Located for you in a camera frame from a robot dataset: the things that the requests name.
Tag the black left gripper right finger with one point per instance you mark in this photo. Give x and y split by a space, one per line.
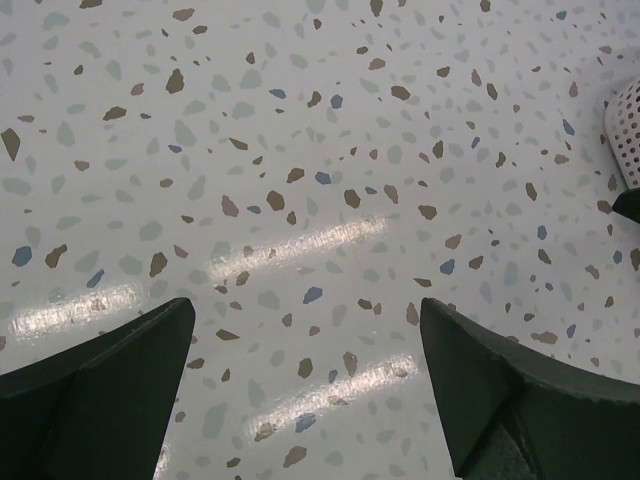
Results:
510 412

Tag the white perforated plastic basket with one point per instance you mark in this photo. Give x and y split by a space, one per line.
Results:
622 127

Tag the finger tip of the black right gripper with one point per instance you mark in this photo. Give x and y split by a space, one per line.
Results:
627 204

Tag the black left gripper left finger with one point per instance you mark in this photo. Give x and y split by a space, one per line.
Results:
99 410

